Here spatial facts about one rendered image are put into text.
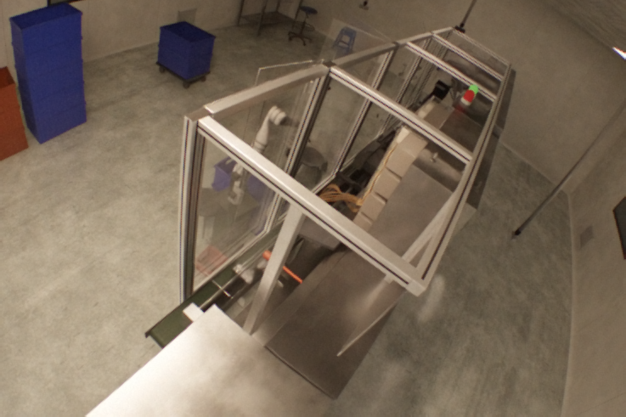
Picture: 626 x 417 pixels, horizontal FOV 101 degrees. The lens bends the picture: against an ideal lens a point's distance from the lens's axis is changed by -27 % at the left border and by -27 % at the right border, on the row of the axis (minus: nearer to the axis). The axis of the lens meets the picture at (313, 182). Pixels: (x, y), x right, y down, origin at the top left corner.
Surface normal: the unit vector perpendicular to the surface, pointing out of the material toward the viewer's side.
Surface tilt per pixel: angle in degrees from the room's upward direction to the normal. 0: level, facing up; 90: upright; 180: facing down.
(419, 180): 90
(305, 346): 0
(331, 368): 0
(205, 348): 0
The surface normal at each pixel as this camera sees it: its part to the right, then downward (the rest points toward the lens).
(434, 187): -0.54, 0.43
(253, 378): 0.30, -0.69
